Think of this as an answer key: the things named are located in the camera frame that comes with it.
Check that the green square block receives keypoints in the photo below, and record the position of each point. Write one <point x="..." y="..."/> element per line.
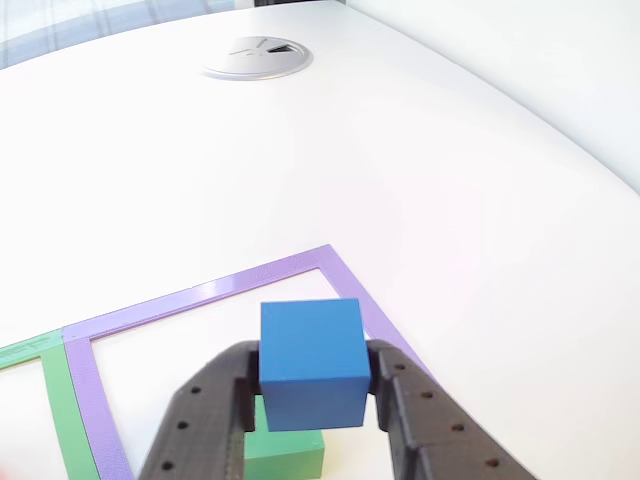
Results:
<point x="285" y="455"/>

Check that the small blue cube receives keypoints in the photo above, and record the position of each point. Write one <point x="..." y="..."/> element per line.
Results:
<point x="315" y="360"/>

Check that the purple square frame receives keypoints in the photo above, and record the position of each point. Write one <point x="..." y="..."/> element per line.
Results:
<point x="90" y="395"/>

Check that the green square frame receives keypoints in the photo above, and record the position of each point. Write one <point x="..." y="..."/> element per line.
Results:
<point x="62" y="415"/>

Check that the dark window post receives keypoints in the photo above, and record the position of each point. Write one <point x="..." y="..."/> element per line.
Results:
<point x="300" y="2"/>

